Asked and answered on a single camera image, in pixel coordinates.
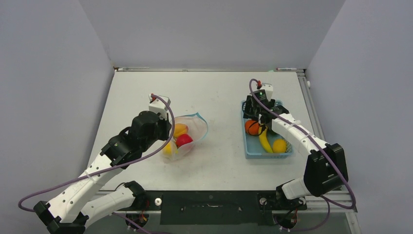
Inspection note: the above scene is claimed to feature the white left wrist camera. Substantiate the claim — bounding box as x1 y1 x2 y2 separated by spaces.
148 94 168 120

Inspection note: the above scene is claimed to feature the green pepper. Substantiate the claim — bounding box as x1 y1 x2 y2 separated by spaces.
267 129 277 135

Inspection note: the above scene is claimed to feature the small yellow fruit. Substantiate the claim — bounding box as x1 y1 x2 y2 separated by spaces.
272 138 287 154

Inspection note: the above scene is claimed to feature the peach fruit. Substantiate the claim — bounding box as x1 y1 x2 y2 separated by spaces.
173 123 189 138

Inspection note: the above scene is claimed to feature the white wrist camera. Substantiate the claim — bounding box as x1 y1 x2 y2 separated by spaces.
257 83 274 100
148 94 168 120

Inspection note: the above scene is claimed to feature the aluminium frame rail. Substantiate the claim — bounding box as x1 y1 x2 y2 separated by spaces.
66 190 357 215
296 69 325 140

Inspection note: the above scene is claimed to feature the yellow banana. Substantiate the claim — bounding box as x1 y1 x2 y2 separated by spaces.
258 126 273 154

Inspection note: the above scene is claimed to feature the yellow lemon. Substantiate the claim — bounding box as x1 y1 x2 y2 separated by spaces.
163 141 178 157

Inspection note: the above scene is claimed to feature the clear zip top bag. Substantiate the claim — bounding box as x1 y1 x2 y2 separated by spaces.
162 112 208 161

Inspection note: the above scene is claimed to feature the orange fruit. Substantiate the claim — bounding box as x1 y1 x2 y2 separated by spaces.
244 119 260 137

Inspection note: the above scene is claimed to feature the light blue plastic basket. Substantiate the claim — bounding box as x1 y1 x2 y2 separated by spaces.
241 100 294 159

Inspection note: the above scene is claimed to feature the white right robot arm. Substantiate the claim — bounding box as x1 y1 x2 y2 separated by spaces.
243 90 348 209

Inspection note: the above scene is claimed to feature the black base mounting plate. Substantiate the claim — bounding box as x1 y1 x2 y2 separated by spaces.
124 190 307 225

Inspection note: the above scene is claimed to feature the red apple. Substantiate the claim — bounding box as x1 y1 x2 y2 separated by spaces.
175 134 193 148

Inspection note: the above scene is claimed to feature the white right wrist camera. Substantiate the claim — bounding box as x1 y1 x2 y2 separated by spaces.
257 83 274 100

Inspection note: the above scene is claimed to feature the aluminium right frame rail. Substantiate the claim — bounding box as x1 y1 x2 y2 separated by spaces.
296 69 325 140

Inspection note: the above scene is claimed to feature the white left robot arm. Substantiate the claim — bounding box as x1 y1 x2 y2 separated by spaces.
34 111 171 234

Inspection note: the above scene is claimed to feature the aluminium front frame rail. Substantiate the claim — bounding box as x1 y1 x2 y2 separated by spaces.
66 190 357 215

